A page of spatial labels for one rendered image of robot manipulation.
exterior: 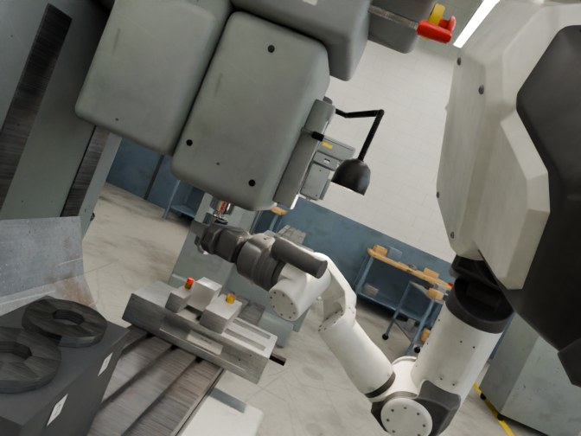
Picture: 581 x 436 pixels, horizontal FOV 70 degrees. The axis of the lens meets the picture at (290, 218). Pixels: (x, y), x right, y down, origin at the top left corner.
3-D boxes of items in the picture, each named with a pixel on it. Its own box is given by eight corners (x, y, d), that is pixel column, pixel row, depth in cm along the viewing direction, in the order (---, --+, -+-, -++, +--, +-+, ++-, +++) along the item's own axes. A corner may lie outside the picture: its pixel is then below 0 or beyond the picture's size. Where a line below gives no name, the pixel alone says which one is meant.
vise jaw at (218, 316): (237, 317, 109) (243, 303, 109) (221, 335, 94) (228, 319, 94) (216, 306, 110) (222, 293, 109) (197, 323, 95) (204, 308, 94)
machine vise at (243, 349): (267, 360, 109) (284, 322, 108) (257, 385, 94) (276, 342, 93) (149, 303, 111) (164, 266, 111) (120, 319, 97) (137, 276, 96)
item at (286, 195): (292, 208, 83) (335, 110, 81) (290, 209, 79) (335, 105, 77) (274, 201, 83) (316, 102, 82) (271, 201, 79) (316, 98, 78)
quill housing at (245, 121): (276, 214, 92) (335, 77, 89) (256, 216, 71) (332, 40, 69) (199, 179, 94) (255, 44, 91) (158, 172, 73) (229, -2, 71)
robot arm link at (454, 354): (443, 409, 76) (498, 308, 69) (443, 464, 64) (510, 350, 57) (383, 380, 79) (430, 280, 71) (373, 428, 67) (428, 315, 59)
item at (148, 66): (207, 168, 96) (252, 60, 94) (161, 156, 71) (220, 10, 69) (135, 136, 98) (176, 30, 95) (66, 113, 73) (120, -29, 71)
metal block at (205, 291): (213, 306, 105) (222, 285, 104) (206, 313, 99) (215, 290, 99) (194, 298, 105) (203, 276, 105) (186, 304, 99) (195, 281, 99)
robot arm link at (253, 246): (249, 221, 87) (295, 243, 81) (231, 262, 88) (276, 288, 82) (210, 212, 76) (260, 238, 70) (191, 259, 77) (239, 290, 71)
